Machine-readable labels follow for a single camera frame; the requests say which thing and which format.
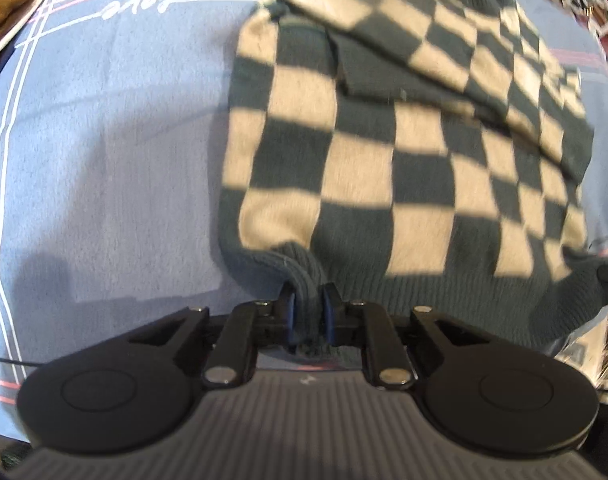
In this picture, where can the checkered knit sweater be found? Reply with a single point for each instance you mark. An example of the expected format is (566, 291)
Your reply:
(384, 150)

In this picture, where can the blue striped bed sheet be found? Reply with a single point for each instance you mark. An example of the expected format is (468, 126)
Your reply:
(114, 170)

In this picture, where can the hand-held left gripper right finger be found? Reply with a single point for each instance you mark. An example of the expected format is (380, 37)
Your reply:
(327, 318)

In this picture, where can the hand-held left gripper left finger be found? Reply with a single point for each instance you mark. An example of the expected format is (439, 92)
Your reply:
(290, 316)

